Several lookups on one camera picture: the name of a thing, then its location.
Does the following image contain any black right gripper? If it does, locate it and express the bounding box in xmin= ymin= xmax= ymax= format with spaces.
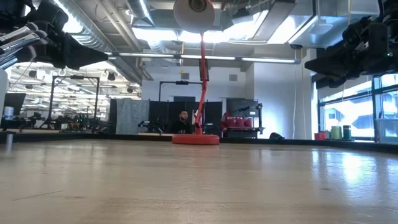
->
xmin=303 ymin=15 xmax=391 ymax=90

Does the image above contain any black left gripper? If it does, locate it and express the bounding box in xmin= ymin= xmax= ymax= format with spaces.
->
xmin=26 ymin=0 xmax=109 ymax=71

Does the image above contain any light green cup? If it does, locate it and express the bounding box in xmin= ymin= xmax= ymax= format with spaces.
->
xmin=330 ymin=125 xmax=343 ymax=141

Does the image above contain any dark green cup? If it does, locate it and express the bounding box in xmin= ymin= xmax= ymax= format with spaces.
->
xmin=342 ymin=124 xmax=353 ymax=141

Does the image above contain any grey partition panel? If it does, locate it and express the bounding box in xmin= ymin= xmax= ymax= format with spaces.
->
xmin=115 ymin=98 xmax=150 ymax=136

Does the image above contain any black monitor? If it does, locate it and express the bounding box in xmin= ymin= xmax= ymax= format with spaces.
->
xmin=6 ymin=92 xmax=27 ymax=116

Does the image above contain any black robot workstation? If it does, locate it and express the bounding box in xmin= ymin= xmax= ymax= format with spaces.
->
xmin=224 ymin=98 xmax=266 ymax=139

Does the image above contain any long ceiling light bar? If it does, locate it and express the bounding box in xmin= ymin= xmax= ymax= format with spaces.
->
xmin=105 ymin=49 xmax=302 ymax=65

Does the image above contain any person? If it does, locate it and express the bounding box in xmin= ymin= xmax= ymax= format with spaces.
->
xmin=220 ymin=111 xmax=253 ymax=132
xmin=170 ymin=109 xmax=194 ymax=135

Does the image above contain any red desk lamp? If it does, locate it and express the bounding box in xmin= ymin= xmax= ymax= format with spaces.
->
xmin=171 ymin=0 xmax=221 ymax=146

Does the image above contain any black camera stand frame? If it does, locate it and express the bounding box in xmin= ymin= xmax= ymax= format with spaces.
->
xmin=158 ymin=80 xmax=203 ymax=104
xmin=39 ymin=75 xmax=101 ymax=129

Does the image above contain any black window frame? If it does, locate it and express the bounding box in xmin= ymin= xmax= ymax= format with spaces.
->
xmin=316 ymin=73 xmax=398 ymax=144

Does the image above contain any black aluminium table frame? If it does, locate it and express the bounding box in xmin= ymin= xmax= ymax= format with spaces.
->
xmin=0 ymin=130 xmax=398 ymax=154

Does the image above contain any black partition wall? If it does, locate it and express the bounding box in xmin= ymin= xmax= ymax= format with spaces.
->
xmin=148 ymin=99 xmax=223 ymax=136

